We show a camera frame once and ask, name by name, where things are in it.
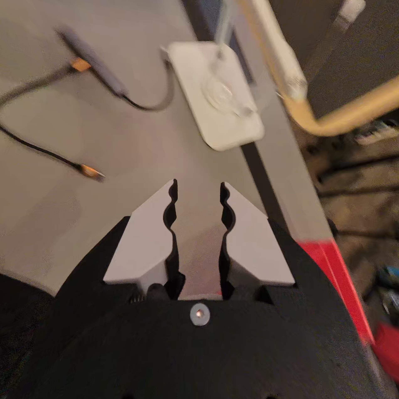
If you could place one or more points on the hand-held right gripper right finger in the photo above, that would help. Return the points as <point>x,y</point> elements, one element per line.
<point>259,249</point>

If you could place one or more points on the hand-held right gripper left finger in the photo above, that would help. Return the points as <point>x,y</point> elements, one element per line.
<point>140,246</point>

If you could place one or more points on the grey usb hub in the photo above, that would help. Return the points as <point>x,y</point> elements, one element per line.
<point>93,59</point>

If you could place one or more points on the red plastic bin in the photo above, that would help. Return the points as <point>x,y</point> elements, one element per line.
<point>336,274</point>

